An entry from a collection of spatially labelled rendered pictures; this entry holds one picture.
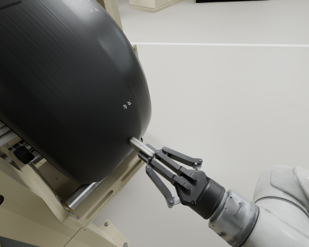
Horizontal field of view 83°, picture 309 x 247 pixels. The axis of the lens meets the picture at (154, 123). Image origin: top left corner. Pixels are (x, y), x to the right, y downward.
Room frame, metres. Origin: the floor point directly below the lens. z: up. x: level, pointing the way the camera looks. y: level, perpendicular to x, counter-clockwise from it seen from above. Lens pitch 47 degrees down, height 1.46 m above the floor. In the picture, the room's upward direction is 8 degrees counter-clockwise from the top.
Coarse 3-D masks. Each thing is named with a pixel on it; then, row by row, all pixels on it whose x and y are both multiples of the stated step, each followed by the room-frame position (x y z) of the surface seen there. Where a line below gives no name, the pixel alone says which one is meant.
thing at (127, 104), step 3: (126, 99) 0.29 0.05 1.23; (129, 99) 0.30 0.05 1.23; (123, 102) 0.28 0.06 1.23; (126, 102) 0.29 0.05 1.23; (129, 102) 0.29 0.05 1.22; (123, 105) 0.28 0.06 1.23; (126, 105) 0.29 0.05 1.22; (129, 105) 0.29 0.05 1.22; (132, 105) 0.30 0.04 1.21; (123, 108) 0.28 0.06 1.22; (126, 108) 0.28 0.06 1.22; (129, 108) 0.29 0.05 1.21; (126, 111) 0.28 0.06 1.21
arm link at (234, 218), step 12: (228, 192) 0.12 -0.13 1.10; (228, 204) 0.10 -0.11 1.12; (240, 204) 0.09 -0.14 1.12; (252, 204) 0.09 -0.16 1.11; (216, 216) 0.08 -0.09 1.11; (228, 216) 0.08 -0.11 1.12; (240, 216) 0.07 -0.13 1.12; (252, 216) 0.07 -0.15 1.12; (216, 228) 0.07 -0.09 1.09; (228, 228) 0.06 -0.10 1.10; (240, 228) 0.06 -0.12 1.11; (252, 228) 0.05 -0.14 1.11; (228, 240) 0.05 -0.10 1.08; (240, 240) 0.04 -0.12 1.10
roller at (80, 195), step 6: (132, 150) 0.39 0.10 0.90; (126, 156) 0.37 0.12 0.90; (120, 162) 0.35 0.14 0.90; (102, 180) 0.29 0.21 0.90; (84, 186) 0.26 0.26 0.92; (90, 186) 0.26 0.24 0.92; (96, 186) 0.27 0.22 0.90; (78, 192) 0.25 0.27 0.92; (84, 192) 0.25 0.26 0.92; (90, 192) 0.25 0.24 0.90; (66, 198) 0.23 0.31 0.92; (72, 198) 0.23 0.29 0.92; (78, 198) 0.23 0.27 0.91; (84, 198) 0.23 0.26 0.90; (66, 204) 0.22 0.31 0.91; (72, 204) 0.21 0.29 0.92; (78, 204) 0.22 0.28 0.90; (72, 210) 0.20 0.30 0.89
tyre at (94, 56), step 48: (0, 0) 0.33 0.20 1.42; (48, 0) 0.36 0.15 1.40; (0, 48) 0.26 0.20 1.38; (48, 48) 0.28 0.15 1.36; (96, 48) 0.32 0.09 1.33; (0, 96) 0.22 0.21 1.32; (48, 96) 0.23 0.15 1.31; (96, 96) 0.26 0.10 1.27; (144, 96) 0.33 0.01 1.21; (48, 144) 0.19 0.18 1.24; (96, 144) 0.21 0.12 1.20
